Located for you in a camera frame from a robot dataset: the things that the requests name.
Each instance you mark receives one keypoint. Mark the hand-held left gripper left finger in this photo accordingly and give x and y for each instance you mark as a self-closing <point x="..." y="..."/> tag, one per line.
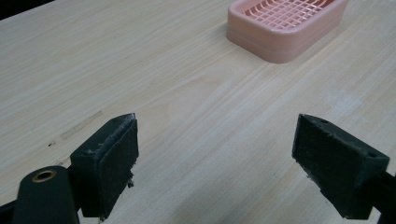
<point x="106" y="168"/>

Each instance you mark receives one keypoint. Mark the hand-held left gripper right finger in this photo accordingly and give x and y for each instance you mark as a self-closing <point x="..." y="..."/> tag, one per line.
<point x="336" y="165"/>

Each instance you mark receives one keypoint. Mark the pink plastic soap dish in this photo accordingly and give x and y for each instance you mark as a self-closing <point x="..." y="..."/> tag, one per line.
<point x="280" y="34"/>

